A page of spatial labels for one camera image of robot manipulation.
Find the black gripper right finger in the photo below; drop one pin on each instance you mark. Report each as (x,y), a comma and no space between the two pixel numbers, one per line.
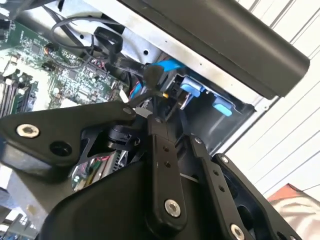
(220,195)

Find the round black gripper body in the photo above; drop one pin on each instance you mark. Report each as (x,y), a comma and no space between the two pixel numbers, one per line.
(105,212)

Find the hard disk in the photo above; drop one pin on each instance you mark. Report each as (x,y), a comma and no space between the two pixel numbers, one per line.
(190,86)

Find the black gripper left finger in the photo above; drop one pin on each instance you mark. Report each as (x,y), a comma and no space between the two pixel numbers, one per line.
(62,120)

